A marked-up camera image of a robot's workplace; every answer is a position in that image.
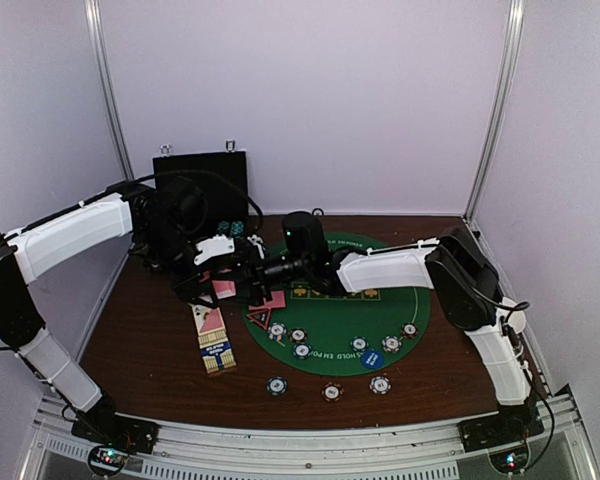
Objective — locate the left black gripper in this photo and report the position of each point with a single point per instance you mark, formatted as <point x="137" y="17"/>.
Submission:
<point x="180" y="283"/>

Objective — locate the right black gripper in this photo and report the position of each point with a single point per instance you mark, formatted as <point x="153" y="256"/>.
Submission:
<point x="258" y="285"/>

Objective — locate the pink cards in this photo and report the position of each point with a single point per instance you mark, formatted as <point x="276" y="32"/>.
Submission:
<point x="278" y="301"/>

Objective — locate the blue pink chips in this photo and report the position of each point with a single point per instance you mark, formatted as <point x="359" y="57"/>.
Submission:
<point x="391" y="344"/>
<point x="277" y="331"/>

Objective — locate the red black 100 chip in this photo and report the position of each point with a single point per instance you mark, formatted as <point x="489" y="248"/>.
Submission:
<point x="298" y="335"/>

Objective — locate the blue green chip stack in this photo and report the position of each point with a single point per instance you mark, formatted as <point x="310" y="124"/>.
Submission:
<point x="276" y="386"/>

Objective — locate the red black chip stack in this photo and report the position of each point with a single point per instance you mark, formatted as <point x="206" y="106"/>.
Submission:
<point x="332" y="392"/>

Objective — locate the blue small blind button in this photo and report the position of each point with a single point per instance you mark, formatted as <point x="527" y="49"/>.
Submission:
<point x="373" y="359"/>

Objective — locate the blue pink chip stack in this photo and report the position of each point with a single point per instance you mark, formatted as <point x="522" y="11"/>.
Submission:
<point x="380" y="385"/>

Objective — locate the pink backed card deck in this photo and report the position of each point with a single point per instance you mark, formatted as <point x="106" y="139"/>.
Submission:
<point x="220" y="289"/>

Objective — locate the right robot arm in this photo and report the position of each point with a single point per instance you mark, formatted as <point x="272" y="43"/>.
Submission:
<point x="452" y="266"/>

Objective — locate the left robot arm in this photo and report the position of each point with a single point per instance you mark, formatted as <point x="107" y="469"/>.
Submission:
<point x="58" y="247"/>

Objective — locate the teal chips in case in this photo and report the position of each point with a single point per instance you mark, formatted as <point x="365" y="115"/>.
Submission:
<point x="231" y="228"/>

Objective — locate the black red triangular button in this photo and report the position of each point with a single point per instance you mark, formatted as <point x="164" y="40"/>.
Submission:
<point x="261" y="318"/>

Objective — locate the ace of spades card pack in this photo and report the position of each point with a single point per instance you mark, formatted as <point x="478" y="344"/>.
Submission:
<point x="210" y="326"/>

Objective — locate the black poker chip case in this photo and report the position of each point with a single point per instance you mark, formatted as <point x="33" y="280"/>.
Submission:
<point x="202" y="189"/>

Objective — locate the blue yellow card box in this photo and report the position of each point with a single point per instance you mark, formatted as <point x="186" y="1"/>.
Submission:
<point x="218" y="357"/>

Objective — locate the round green poker mat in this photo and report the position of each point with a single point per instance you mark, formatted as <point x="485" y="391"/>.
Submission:
<point x="331" y="323"/>

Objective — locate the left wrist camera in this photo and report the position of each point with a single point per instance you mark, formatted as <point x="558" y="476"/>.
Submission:
<point x="212" y="247"/>

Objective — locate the aluminium front rail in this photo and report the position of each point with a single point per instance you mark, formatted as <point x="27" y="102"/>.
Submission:
<point x="432" y="450"/>

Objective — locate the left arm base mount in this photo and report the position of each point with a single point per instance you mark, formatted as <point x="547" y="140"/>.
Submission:
<point x="124" y="433"/>

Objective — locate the left aluminium frame post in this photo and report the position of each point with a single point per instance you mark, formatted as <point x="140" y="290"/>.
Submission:
<point x="96" y="32"/>

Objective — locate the aluminium frame post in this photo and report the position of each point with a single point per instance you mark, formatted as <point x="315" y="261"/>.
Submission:
<point x="509" y="59"/>
<point x="96" y="32"/>

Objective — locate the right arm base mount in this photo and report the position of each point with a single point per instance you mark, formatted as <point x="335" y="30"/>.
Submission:
<point x="493" y="431"/>

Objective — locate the right aluminium frame post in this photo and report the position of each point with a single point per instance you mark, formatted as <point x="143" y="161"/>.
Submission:
<point x="509" y="59"/>

